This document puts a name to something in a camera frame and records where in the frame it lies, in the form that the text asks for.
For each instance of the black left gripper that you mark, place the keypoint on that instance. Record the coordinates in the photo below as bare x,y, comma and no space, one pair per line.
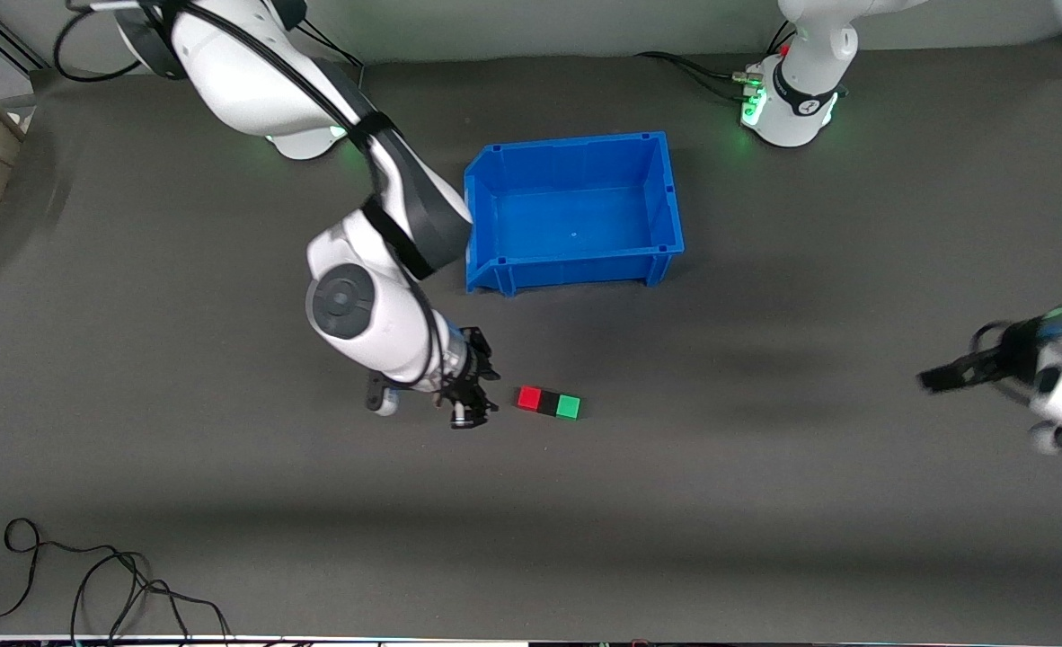
1009,353

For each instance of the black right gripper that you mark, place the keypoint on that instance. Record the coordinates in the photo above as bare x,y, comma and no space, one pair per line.
474,361

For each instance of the small red cube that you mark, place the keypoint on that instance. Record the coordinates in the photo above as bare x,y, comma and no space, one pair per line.
528,398

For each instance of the small black cube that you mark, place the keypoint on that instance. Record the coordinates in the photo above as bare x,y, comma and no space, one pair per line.
549,403

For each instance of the small green cube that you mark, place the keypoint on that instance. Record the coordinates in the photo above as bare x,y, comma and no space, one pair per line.
569,407

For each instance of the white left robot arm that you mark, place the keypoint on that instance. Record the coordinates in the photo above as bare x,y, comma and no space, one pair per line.
800,81

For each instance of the blue plastic storage bin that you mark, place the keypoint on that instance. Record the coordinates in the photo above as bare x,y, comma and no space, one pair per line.
576,225

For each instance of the aluminium frame rail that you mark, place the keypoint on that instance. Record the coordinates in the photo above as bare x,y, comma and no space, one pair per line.
1,36

